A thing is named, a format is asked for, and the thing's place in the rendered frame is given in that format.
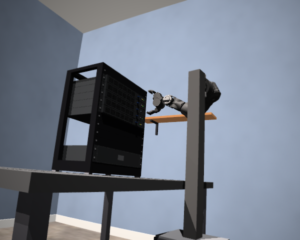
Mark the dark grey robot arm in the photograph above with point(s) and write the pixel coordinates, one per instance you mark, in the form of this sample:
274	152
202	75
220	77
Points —
212	94

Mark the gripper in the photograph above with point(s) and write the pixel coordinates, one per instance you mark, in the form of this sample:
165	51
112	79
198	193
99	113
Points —
158	102

